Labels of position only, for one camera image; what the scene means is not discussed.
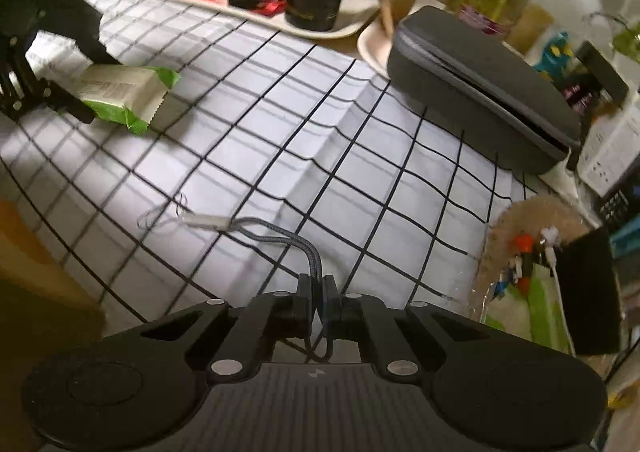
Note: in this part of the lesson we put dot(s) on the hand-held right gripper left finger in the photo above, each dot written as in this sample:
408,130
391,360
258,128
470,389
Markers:
306,297

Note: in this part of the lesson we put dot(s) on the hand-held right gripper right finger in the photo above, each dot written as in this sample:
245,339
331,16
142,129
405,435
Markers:
331,297

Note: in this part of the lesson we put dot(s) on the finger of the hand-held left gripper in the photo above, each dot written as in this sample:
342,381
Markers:
85,27
65,104

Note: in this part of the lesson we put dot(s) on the green white packet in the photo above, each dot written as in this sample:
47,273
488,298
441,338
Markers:
544,314
125,92

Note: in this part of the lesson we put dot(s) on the brown cardboard box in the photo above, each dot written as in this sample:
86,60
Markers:
30,282

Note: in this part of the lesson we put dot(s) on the white black checkered tablecloth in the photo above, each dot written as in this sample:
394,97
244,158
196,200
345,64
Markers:
300,132

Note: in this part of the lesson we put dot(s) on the cream oval plate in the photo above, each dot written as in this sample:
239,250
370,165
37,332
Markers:
372,49

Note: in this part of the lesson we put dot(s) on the grey zip case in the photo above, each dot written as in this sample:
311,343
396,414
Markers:
475,82

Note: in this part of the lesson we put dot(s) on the black rectangular pouch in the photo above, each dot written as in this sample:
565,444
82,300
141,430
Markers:
590,292

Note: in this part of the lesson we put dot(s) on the cream plastic tray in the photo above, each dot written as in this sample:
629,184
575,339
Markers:
350,24

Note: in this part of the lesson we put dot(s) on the black carton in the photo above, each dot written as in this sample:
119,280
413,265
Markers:
617,206

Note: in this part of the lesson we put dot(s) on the white carton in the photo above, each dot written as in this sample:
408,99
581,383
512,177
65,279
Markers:
612,152

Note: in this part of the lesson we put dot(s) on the colourful printed bag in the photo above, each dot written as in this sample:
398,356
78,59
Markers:
555,54

